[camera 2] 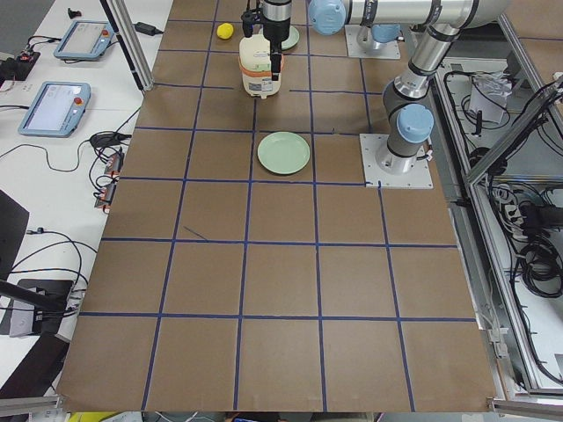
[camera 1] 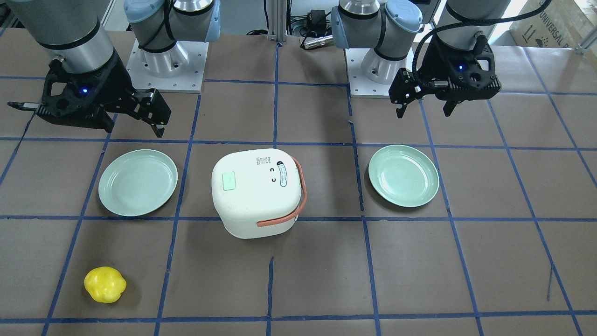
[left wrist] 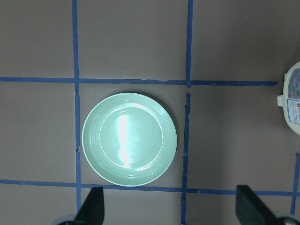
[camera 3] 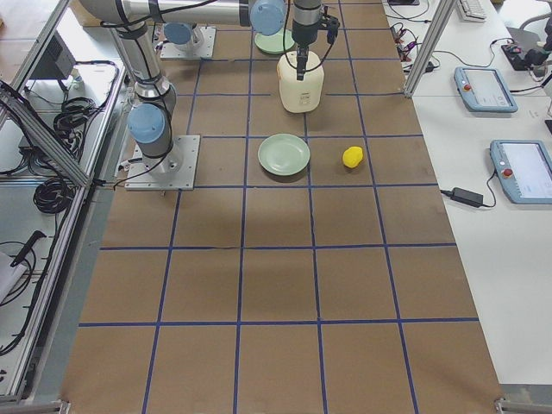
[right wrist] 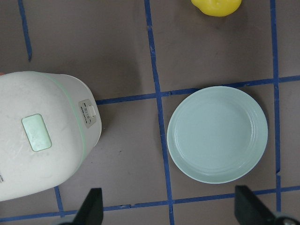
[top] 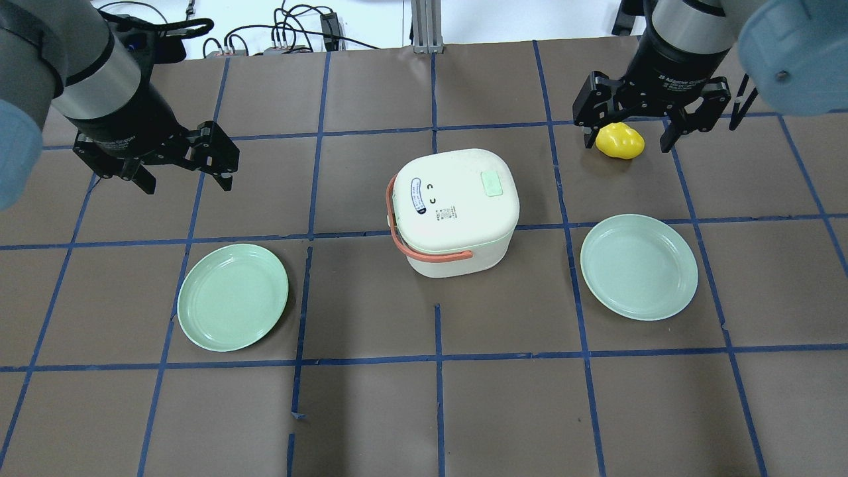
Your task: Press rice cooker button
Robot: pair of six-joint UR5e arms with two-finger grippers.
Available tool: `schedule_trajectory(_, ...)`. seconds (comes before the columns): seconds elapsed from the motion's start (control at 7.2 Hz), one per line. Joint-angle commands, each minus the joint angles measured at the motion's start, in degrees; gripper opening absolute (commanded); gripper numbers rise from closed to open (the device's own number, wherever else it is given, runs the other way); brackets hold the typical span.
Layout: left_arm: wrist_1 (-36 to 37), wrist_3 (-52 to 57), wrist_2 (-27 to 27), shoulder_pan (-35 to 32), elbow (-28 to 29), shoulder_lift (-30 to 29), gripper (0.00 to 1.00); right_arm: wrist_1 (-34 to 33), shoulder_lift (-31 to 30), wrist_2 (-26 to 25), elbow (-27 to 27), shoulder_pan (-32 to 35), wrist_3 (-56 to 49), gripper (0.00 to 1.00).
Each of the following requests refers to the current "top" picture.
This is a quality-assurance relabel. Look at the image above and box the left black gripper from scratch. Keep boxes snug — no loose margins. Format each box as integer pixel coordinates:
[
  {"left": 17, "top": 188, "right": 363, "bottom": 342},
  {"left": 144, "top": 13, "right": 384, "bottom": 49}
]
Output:
[{"left": 72, "top": 85, "right": 241, "bottom": 194}]

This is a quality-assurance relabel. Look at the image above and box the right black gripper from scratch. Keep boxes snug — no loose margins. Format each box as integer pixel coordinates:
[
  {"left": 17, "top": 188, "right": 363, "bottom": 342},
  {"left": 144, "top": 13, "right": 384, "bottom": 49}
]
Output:
[{"left": 572, "top": 35, "right": 732, "bottom": 153}]

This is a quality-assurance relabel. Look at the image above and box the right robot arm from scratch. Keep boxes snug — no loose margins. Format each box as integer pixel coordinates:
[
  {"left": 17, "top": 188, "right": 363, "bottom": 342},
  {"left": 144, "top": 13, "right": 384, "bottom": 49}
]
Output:
[{"left": 572, "top": 1, "right": 847, "bottom": 153}]

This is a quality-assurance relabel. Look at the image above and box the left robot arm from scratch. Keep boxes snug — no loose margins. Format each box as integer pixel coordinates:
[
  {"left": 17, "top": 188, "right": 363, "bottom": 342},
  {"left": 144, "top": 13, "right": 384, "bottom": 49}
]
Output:
[{"left": 1, "top": 1, "right": 240, "bottom": 209}]

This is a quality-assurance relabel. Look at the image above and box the white rice cooker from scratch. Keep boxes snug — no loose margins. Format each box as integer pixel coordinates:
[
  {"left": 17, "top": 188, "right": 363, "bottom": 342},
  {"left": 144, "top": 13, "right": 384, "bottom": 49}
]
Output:
[{"left": 385, "top": 148, "right": 520, "bottom": 278}]

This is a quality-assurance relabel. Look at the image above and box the yellow lemon toy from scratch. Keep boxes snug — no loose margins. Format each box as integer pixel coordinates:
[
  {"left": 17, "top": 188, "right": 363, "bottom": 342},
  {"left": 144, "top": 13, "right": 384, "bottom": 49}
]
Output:
[{"left": 596, "top": 122, "right": 645, "bottom": 160}]

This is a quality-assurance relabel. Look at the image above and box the left green plate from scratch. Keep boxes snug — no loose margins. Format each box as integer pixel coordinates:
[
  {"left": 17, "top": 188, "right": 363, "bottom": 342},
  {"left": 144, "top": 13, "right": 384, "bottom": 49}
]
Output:
[{"left": 176, "top": 242, "right": 289, "bottom": 352}]

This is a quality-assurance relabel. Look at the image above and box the green plate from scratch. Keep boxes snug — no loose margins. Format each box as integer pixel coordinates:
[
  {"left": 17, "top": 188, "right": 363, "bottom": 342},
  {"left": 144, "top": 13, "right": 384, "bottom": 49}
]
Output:
[
  {"left": 176, "top": 242, "right": 289, "bottom": 352},
  {"left": 580, "top": 214, "right": 699, "bottom": 322}
]

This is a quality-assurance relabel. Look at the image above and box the right green plate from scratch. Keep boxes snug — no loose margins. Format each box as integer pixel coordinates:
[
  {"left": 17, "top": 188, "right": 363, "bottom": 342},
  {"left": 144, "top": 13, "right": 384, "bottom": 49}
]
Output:
[{"left": 580, "top": 214, "right": 699, "bottom": 322}]

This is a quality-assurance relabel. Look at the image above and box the black power adapter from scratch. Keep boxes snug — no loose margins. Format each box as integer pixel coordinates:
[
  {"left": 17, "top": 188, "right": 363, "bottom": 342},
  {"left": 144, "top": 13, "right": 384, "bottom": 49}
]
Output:
[{"left": 320, "top": 12, "right": 342, "bottom": 52}]

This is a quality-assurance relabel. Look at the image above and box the black cables bundle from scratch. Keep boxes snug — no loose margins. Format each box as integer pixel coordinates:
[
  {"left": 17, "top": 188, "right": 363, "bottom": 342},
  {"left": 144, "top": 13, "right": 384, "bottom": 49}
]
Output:
[{"left": 199, "top": 3, "right": 382, "bottom": 59}]

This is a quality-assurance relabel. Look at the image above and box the aluminium frame post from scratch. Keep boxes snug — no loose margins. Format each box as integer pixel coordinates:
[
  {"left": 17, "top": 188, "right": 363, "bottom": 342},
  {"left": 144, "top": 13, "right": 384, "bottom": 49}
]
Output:
[{"left": 411, "top": 0, "right": 445, "bottom": 54}]

